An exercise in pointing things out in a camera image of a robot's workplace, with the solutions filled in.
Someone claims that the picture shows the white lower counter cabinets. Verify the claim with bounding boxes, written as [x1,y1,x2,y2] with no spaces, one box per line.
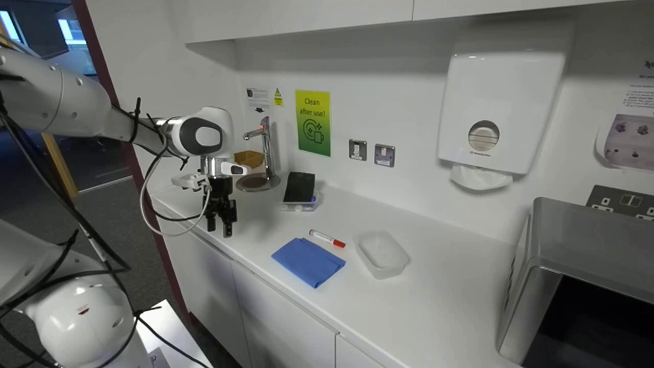
[159,211,519,368]

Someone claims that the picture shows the white instruction sheet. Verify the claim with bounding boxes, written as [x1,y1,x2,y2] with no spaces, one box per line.
[243,84,275,114]

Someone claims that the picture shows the silver wall switch plate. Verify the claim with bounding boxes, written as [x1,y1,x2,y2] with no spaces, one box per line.
[372,142,397,169]
[347,136,370,164]

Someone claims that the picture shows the white poster with purple picture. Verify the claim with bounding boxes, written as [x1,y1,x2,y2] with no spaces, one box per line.
[595,57,654,171]

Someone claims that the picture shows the black folded pouch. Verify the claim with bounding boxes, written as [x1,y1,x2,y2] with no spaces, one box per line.
[282,169,319,207]

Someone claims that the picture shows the folded blue cloth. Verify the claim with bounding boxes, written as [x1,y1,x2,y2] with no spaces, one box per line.
[269,234,347,291]

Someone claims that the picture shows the chrome water tap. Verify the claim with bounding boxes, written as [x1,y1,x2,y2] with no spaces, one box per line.
[243,114,282,189]

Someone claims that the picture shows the clear plastic lunchbox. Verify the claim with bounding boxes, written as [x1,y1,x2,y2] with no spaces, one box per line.
[356,229,412,281]

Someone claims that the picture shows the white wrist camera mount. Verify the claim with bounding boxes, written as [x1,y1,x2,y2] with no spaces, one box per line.
[171,157,248,193]

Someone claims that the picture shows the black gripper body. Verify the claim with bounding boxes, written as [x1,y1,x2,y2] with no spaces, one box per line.
[202,173,239,220]

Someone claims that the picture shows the metal power socket plate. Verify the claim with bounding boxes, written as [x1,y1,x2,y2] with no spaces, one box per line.
[587,181,654,222]

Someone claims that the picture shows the white upper wall cabinets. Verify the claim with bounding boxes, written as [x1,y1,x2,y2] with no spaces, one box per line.
[170,0,654,44]

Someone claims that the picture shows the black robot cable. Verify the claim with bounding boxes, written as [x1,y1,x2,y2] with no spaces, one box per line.
[137,145,215,237]

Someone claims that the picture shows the white paper towel dispenser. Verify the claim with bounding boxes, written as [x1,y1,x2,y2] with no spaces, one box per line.
[435,48,568,193]

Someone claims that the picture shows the green clean after use poster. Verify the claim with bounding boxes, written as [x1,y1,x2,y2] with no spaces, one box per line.
[295,88,333,160]

